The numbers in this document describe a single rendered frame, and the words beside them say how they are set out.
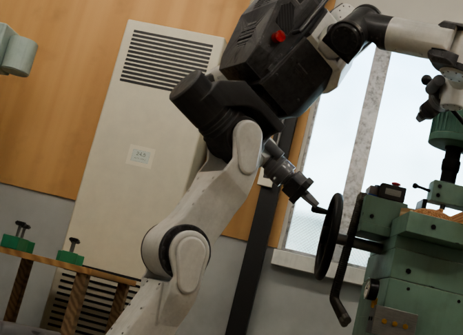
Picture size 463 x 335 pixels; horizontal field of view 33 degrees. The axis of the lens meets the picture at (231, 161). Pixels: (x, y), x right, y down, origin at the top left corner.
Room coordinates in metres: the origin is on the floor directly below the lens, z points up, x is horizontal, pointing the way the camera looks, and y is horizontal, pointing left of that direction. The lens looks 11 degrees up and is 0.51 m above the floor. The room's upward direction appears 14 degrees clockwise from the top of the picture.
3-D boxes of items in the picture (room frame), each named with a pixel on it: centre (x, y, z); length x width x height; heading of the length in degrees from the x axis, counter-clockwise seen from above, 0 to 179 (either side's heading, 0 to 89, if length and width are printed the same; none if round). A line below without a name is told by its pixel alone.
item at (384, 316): (2.22, -0.55, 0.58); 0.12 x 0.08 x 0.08; 88
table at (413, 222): (2.47, -0.60, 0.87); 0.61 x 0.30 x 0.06; 178
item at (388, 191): (2.47, -0.51, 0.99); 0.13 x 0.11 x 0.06; 178
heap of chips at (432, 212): (2.22, -0.61, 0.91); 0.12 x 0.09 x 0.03; 88
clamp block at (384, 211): (2.47, -0.51, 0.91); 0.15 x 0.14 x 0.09; 178
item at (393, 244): (2.48, -0.64, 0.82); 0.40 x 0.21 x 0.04; 178
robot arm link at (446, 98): (2.13, -0.55, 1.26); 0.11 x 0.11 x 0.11; 88
